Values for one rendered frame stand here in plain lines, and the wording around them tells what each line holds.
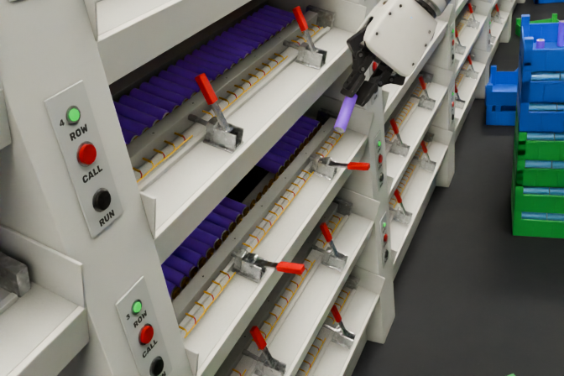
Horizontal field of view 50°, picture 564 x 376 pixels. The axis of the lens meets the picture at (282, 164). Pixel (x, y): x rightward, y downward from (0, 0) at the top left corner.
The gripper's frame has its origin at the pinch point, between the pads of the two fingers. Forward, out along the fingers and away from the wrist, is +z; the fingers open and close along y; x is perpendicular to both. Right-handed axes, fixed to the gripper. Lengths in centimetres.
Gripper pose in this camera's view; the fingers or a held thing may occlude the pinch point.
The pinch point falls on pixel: (358, 88)
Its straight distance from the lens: 94.0
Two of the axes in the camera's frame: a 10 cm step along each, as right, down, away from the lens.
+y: 7.5, 4.7, 4.8
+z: -5.5, 8.3, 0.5
